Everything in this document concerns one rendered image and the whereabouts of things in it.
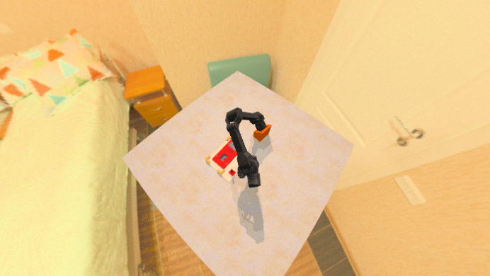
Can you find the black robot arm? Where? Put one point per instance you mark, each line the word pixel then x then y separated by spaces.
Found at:
pixel 247 164

